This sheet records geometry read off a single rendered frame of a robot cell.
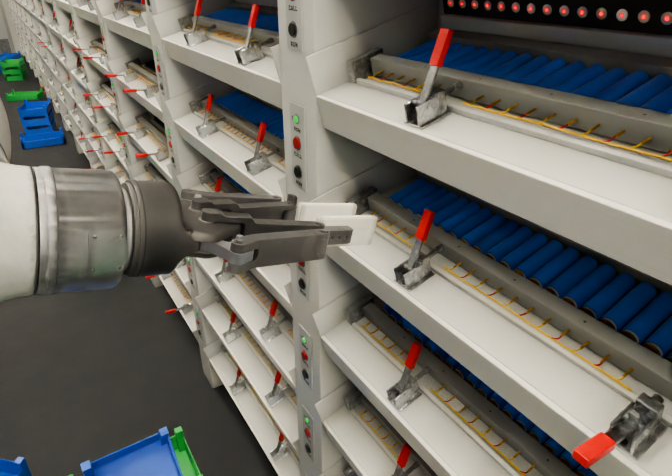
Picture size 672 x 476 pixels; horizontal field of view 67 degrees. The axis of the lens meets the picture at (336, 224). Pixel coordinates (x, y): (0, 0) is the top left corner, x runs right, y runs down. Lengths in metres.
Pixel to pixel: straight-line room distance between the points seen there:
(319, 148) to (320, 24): 0.15
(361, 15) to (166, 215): 0.40
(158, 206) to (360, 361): 0.47
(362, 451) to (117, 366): 1.22
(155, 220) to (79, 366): 1.66
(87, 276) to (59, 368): 1.67
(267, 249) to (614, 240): 0.25
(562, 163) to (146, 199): 0.32
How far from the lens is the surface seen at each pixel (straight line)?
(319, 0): 0.65
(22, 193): 0.37
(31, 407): 1.94
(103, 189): 0.38
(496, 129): 0.49
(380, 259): 0.65
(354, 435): 0.94
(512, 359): 0.52
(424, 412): 0.72
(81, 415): 1.84
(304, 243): 0.42
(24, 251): 0.37
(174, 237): 0.39
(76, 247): 0.37
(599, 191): 0.40
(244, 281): 1.30
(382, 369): 0.76
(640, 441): 0.48
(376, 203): 0.71
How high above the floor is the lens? 1.23
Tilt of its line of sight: 27 degrees down
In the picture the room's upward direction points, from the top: straight up
